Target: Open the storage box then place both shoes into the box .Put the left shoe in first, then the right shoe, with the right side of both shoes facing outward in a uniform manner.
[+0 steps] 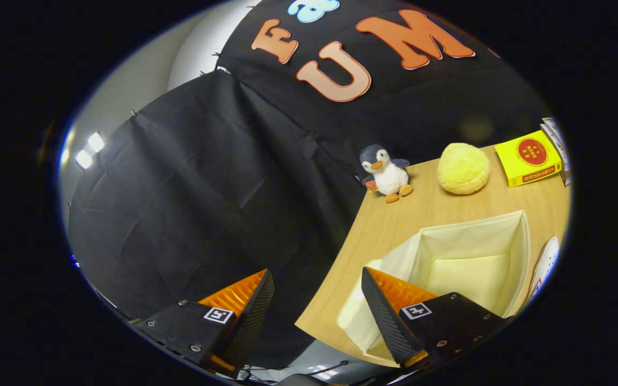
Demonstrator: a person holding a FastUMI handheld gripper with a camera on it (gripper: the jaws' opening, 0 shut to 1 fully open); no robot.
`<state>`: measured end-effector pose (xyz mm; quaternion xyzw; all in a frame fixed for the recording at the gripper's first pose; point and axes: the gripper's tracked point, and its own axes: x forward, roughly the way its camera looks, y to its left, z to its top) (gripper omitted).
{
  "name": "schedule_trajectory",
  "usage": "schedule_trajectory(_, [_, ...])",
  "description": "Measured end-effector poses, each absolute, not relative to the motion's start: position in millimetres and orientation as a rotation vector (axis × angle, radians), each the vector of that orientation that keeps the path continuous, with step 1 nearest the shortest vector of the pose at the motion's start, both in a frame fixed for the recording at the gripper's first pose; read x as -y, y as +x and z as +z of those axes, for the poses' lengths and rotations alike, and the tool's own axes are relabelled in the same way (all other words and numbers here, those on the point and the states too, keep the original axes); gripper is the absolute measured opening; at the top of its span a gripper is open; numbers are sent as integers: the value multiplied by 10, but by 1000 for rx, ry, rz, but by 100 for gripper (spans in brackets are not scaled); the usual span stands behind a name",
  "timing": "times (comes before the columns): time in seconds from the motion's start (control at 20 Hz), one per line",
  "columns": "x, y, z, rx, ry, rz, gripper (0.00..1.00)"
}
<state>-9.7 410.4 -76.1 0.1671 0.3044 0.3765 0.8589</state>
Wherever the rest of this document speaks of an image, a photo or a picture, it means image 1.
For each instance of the yellow round plush toy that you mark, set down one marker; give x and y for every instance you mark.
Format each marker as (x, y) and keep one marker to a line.
(463, 169)

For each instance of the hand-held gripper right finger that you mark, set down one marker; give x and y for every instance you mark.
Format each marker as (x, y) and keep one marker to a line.
(384, 321)

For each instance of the white canvas shoe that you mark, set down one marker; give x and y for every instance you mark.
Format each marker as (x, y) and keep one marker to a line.
(547, 262)

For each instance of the beige fabric storage box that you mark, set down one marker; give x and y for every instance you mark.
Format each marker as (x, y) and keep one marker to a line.
(464, 273)

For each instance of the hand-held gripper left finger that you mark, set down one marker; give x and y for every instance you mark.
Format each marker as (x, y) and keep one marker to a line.
(250, 321)

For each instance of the ceiling light panel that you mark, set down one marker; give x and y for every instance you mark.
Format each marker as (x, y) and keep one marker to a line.
(83, 160)
(96, 142)

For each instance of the penguin plush toy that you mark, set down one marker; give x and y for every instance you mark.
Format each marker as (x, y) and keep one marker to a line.
(388, 174)

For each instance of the yellow book red circle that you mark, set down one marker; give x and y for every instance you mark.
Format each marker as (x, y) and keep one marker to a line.
(529, 158)

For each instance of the white bird cover book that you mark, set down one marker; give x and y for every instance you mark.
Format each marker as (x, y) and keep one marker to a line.
(554, 134)

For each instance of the thick brown cover book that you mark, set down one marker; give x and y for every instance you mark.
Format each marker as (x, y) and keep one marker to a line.
(566, 174)

